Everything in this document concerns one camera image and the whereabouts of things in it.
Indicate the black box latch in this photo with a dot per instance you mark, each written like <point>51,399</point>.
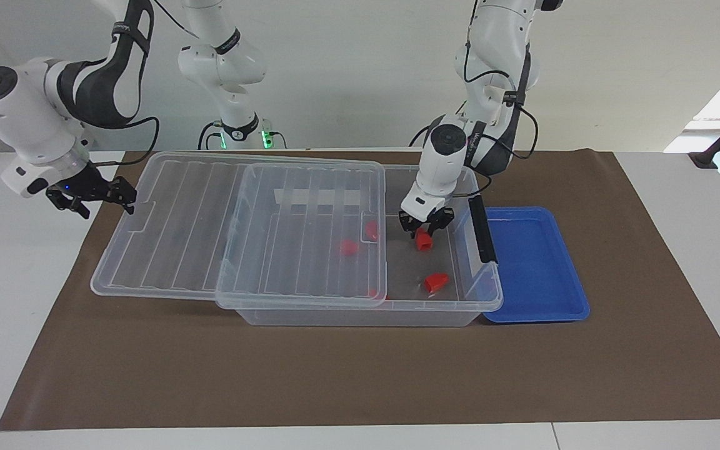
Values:
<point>482,231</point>

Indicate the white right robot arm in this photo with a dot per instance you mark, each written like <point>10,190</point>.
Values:
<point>22,119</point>

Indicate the clear plastic storage box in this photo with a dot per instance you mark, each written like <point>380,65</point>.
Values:
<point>410,275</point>

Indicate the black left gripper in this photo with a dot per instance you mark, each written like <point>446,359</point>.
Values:
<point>422,223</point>

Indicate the brown table mat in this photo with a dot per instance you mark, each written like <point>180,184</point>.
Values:
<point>335,375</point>

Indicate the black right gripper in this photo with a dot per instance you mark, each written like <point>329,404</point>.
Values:
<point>82,190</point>

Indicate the clear plastic box lid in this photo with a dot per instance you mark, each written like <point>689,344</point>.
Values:
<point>172,250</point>

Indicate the blue plastic tray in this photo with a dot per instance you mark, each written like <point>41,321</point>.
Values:
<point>535,269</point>

